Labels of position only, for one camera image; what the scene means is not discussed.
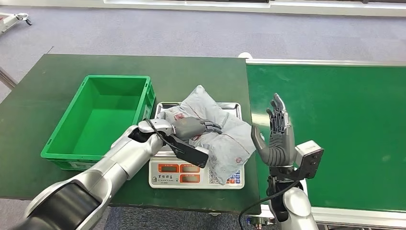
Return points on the dark green table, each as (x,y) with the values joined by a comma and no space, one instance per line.
(41,95)

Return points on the white conveyor end cap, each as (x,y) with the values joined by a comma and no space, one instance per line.
(245,55)

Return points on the grey metal bar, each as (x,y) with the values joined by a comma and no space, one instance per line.
(5,79)

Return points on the white electronic scale steel tray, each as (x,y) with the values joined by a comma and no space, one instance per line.
(171,173)

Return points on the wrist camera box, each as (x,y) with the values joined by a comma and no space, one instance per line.
(190,152)
(309,157)

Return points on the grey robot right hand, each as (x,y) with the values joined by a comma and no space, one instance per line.
(279,143)

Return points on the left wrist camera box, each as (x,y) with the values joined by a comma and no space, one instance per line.
(190,152)

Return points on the grey plastic mailer package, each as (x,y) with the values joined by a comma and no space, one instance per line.
(228,143)

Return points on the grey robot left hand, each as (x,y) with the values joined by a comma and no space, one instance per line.
(190,127)

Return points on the white wheeled cart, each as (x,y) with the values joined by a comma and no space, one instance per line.
(8,19)

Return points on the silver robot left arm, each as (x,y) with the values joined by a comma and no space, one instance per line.
(111,165)

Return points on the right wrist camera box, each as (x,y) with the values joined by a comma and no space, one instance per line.
(309,157)

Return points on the green plastic crate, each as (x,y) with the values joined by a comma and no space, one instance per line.
(98,117)

